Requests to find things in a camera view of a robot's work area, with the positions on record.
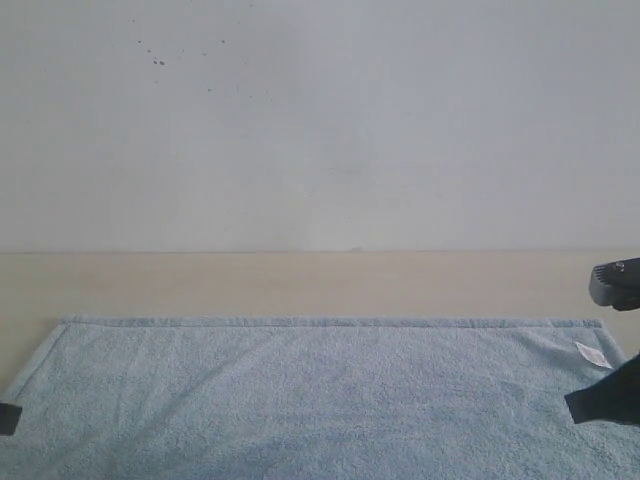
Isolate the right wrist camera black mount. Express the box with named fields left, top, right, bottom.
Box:
left=588, top=258, right=640, bottom=311

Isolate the white garment label tag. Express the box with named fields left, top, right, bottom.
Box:
left=575, top=342, right=613, bottom=370

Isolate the light blue terry towel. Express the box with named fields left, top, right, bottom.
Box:
left=1, top=317, right=639, bottom=479

